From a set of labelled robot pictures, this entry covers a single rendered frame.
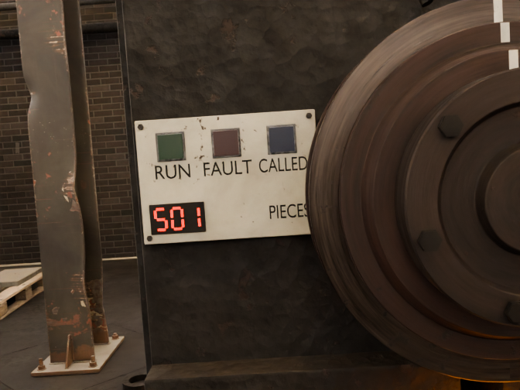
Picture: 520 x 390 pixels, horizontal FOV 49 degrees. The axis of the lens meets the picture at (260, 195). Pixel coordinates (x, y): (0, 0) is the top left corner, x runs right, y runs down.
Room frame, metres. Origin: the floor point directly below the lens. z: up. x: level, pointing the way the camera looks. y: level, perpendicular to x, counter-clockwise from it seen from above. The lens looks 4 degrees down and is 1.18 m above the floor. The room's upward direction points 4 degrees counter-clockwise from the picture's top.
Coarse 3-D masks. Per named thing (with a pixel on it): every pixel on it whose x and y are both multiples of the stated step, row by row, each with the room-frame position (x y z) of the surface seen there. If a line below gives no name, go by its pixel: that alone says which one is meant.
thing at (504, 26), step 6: (498, 0) 0.68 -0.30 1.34; (498, 6) 0.68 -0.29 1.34; (498, 12) 0.68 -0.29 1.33; (498, 18) 0.68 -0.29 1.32; (504, 24) 0.66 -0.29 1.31; (504, 30) 0.66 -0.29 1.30; (504, 36) 0.66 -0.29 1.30; (504, 42) 0.66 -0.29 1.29; (510, 54) 0.64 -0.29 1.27; (516, 54) 0.64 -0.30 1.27; (510, 60) 0.64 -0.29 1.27; (516, 60) 0.64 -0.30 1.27; (510, 66) 0.64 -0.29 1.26; (516, 66) 0.64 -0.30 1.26
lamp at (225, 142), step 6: (216, 132) 0.81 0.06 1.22; (222, 132) 0.81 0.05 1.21; (228, 132) 0.81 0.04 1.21; (234, 132) 0.81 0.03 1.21; (216, 138) 0.81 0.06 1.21; (222, 138) 0.81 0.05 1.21; (228, 138) 0.81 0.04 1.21; (234, 138) 0.81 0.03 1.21; (216, 144) 0.81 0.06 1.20; (222, 144) 0.81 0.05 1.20; (228, 144) 0.81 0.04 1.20; (234, 144) 0.81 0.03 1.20; (216, 150) 0.81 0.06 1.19; (222, 150) 0.81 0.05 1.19; (228, 150) 0.81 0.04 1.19; (234, 150) 0.81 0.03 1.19
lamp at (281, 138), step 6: (288, 126) 0.81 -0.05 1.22; (270, 132) 0.81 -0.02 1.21; (276, 132) 0.81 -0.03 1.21; (282, 132) 0.81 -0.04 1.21; (288, 132) 0.81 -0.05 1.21; (270, 138) 0.81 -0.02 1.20; (276, 138) 0.81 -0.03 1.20; (282, 138) 0.81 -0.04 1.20; (288, 138) 0.81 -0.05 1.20; (270, 144) 0.81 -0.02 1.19; (276, 144) 0.81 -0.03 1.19; (282, 144) 0.81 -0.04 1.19; (288, 144) 0.81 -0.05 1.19; (294, 144) 0.81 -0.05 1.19; (270, 150) 0.81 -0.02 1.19; (276, 150) 0.81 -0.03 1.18; (282, 150) 0.81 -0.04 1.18; (288, 150) 0.81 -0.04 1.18; (294, 150) 0.81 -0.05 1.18
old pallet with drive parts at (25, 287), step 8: (40, 272) 5.50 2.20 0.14; (32, 280) 5.14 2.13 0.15; (40, 280) 5.43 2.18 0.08; (0, 288) 4.91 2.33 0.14; (8, 288) 4.99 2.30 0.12; (16, 288) 4.85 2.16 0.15; (24, 288) 4.89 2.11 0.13; (40, 288) 5.35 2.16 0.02; (0, 296) 4.57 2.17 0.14; (8, 296) 4.56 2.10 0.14; (16, 296) 4.90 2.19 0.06; (24, 296) 4.90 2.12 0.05; (32, 296) 5.06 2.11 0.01; (0, 304) 4.40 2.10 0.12; (16, 304) 4.77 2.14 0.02; (0, 312) 4.39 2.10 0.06; (8, 312) 4.54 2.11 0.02
